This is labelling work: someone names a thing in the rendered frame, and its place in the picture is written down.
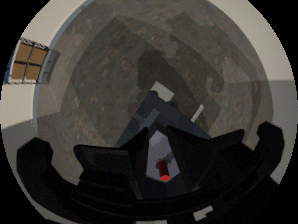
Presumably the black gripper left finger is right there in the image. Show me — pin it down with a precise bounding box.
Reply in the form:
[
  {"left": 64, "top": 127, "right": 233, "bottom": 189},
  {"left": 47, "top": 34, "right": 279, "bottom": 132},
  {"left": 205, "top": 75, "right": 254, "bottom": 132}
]
[{"left": 73, "top": 128, "right": 149, "bottom": 200}]

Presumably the red peg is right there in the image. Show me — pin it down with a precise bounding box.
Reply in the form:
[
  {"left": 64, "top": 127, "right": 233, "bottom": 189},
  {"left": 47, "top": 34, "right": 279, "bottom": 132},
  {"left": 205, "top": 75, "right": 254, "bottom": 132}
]
[{"left": 158, "top": 160, "right": 170, "bottom": 181}]

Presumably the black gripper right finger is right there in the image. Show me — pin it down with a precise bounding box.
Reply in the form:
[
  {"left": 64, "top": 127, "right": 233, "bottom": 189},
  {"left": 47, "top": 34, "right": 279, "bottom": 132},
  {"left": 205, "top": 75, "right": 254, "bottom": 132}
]
[{"left": 166, "top": 125, "right": 245, "bottom": 193}]

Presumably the grey open box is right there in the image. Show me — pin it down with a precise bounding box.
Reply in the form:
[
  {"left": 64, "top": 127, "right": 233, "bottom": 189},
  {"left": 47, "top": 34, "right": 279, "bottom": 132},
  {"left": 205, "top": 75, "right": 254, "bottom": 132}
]
[{"left": 114, "top": 92, "right": 212, "bottom": 200}]

